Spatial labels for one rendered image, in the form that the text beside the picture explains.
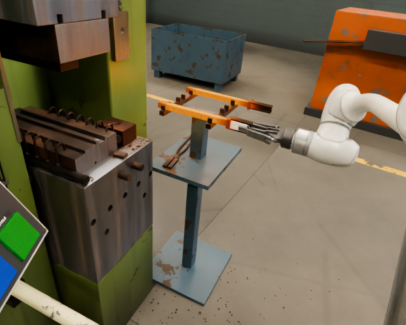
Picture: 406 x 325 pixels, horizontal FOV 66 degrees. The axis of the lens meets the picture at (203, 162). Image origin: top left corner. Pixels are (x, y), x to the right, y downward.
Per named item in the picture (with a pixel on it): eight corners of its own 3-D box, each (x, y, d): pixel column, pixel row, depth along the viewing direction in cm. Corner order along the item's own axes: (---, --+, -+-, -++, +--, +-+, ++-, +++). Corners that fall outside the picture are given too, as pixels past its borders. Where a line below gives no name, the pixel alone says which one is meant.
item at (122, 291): (153, 288, 173) (153, 224, 149) (107, 351, 143) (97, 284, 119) (74, 250, 191) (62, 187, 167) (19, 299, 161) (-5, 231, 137)
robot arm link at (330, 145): (305, 162, 114) (315, 129, 117) (350, 175, 109) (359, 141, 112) (306, 153, 104) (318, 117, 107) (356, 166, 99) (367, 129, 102)
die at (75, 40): (110, 51, 98) (108, 18, 93) (60, 64, 82) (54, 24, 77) (14, 31, 111) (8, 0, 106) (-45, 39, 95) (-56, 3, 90)
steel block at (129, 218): (153, 224, 149) (153, 140, 126) (97, 284, 119) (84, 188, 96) (62, 187, 167) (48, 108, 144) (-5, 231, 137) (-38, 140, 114)
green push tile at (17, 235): (41, 234, 70) (17, 210, 66) (25, 260, 64) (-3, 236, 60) (35, 236, 71) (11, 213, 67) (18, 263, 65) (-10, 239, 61)
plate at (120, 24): (130, 57, 127) (128, 11, 118) (115, 62, 119) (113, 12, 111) (125, 57, 127) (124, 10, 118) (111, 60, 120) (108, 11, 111)
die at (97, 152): (117, 151, 116) (116, 130, 112) (77, 177, 100) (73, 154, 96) (33, 123, 130) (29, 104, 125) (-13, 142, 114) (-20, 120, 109)
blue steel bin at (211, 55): (239, 79, 525) (246, 34, 488) (221, 92, 461) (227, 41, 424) (176, 66, 565) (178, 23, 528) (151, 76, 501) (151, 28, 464)
